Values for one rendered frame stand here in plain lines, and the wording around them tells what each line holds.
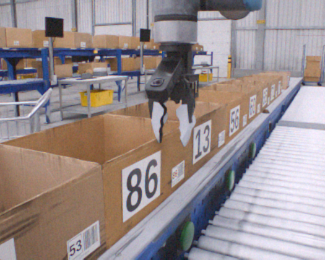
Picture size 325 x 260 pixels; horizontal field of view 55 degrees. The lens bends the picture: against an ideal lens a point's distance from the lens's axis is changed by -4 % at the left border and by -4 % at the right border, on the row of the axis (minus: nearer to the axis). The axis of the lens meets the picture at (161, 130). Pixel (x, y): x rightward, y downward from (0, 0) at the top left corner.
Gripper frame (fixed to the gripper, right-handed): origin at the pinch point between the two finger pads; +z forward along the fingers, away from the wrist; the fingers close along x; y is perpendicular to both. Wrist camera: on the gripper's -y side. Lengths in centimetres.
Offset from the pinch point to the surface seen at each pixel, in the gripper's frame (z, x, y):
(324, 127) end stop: 29, -35, 173
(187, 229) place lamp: 21.5, -4.1, 1.3
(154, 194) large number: 13.1, 3.3, -1.3
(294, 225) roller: 31, -26, 31
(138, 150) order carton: 0.9, 3.5, -7.8
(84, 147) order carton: 8.6, 32.3, 9.4
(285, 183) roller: 31, -20, 64
